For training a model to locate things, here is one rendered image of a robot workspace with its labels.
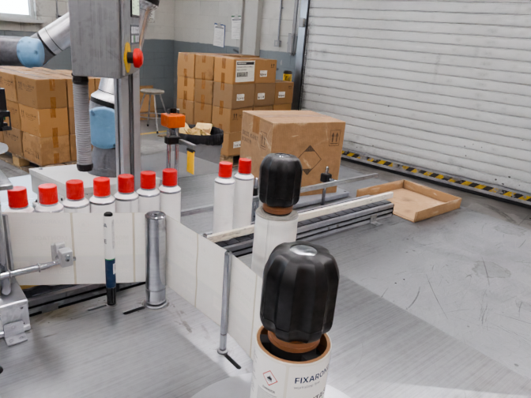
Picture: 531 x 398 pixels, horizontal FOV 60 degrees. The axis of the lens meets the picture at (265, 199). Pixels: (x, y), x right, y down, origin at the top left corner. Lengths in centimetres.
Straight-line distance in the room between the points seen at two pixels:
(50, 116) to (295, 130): 320
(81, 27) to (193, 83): 427
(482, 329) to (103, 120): 105
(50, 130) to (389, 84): 352
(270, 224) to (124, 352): 34
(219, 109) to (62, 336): 424
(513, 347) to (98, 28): 103
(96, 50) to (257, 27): 575
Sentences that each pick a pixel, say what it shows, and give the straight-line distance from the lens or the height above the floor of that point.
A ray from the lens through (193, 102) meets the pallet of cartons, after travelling 526.
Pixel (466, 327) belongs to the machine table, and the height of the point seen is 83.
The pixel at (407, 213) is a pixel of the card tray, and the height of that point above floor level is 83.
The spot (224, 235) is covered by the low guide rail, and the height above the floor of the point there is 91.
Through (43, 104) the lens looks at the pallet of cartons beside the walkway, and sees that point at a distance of 446.
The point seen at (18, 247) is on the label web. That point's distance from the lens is 94.
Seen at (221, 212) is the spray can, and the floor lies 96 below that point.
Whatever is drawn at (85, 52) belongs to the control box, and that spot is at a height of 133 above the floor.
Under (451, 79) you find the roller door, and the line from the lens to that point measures 524.
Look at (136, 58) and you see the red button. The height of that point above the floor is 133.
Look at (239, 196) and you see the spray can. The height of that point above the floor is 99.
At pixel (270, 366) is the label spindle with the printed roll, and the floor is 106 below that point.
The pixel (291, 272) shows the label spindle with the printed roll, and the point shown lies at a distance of 47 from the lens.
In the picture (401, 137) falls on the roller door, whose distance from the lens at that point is 547.
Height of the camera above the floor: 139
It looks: 19 degrees down
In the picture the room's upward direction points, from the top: 5 degrees clockwise
